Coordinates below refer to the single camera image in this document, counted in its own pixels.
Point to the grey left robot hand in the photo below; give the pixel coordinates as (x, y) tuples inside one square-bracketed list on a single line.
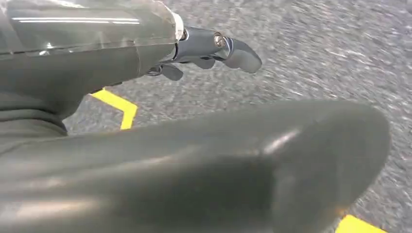
[(193, 180)]

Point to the yellow floor tape outline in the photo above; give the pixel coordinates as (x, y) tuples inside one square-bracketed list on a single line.
[(127, 107), (355, 226)]

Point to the left robot arm sleeve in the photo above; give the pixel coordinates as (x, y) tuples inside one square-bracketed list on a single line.
[(29, 123)]

